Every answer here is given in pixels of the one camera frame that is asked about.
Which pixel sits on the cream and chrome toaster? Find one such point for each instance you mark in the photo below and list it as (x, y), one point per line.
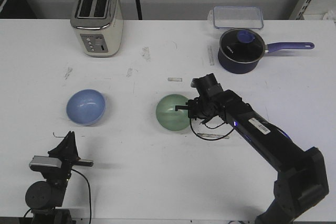
(98, 25)

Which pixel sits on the green bowl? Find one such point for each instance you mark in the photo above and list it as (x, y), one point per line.
(168, 117)

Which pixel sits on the clear plastic food container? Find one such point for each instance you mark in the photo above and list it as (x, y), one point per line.
(228, 17)

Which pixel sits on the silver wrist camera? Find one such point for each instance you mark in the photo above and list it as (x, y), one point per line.
(39, 162)

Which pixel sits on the dark blue saucepan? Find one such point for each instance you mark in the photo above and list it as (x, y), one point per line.
(242, 68)

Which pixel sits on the glass lid with blue knob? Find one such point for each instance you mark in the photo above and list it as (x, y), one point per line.
(242, 45)

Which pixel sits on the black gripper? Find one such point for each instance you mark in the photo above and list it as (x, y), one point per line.
(198, 108)
(63, 173)

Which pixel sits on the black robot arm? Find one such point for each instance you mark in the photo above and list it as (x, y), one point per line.
(301, 181)
(45, 198)

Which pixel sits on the blue bowl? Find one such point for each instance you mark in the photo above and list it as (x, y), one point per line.
(86, 107)

